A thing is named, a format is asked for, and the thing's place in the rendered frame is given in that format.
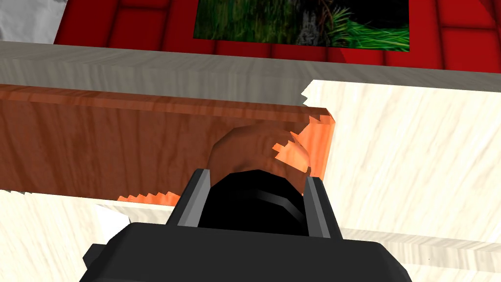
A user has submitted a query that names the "brown and black round knob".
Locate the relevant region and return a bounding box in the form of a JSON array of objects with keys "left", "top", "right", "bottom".
[{"left": 198, "top": 126, "right": 312, "bottom": 236}]

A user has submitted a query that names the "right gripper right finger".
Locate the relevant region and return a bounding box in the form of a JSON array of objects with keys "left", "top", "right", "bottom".
[{"left": 303, "top": 176, "right": 343, "bottom": 239}]

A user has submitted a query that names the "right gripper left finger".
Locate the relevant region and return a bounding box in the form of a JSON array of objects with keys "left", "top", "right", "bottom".
[{"left": 166, "top": 168, "right": 211, "bottom": 228}]

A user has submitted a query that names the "green grass picture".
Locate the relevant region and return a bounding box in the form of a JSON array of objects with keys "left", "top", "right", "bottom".
[{"left": 193, "top": 0, "right": 410, "bottom": 52}]

